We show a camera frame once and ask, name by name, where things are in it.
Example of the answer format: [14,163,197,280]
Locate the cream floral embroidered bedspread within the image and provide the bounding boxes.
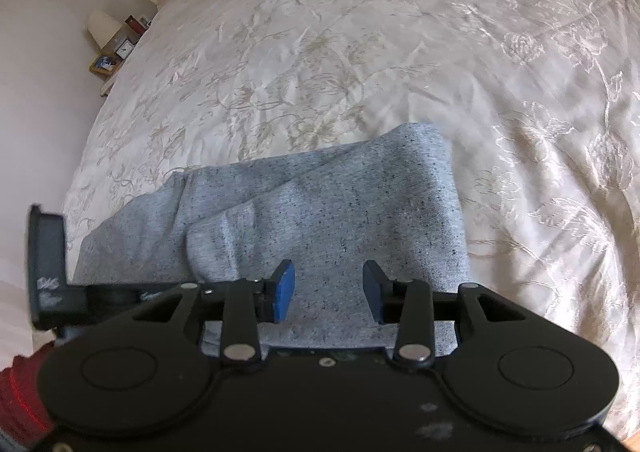
[64,0,639,438]

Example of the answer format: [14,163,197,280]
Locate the red knit sleeve forearm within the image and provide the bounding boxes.
[0,342,54,451]

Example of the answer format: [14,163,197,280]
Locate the grey speckled sweatpants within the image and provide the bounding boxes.
[74,123,471,348]

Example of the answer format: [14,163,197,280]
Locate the bedside table with items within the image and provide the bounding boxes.
[87,11,151,97]

